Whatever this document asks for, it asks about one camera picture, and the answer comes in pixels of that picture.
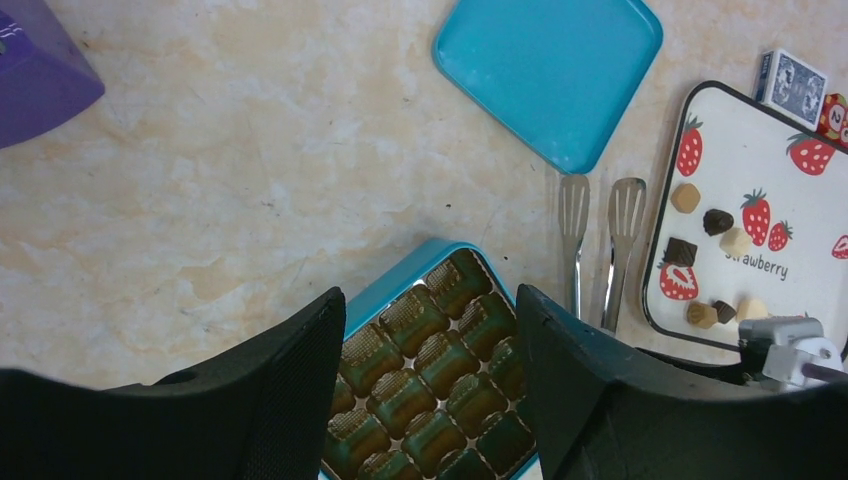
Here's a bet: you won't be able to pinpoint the tan hexagon chocolate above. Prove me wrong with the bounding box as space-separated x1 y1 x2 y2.
670 183 701 214

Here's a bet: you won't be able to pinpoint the tan ridged chocolate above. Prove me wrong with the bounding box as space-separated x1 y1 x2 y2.
686 301 718 329

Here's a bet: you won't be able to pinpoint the teal chocolate box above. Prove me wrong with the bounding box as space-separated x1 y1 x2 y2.
319 238 538 479

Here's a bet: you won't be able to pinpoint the small dark chocolate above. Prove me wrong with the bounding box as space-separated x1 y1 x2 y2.
712 300 737 324

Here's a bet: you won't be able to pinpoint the teal box lid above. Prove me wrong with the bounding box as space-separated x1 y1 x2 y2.
431 0 663 174

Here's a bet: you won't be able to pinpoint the blue playing card deck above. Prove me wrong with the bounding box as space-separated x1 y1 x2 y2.
753 48 828 130

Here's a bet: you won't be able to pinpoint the strawberry print tray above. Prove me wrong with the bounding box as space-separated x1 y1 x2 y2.
640 81 847 352

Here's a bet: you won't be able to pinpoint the metal tongs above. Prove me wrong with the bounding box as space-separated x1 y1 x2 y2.
558 174 647 335

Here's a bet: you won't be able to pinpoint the dark round chocolate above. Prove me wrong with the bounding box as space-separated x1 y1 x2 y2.
702 209 734 237

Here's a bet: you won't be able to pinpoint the dark square chocolate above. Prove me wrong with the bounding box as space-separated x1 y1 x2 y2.
663 237 698 267

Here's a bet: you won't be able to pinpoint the red dice block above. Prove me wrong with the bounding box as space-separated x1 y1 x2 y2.
816 93 847 147

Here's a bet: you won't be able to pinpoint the purple box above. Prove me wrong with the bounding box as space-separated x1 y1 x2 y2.
1 0 105 148

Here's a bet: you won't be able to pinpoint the white rounded chocolate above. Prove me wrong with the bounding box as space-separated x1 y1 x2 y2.
736 297 770 322

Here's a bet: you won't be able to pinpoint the white chocolate piece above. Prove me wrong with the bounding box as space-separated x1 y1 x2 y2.
719 227 753 258

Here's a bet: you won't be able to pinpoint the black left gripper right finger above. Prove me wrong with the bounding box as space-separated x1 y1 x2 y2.
516 285 847 479

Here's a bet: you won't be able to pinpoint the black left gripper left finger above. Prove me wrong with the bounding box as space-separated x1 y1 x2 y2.
1 287 346 479

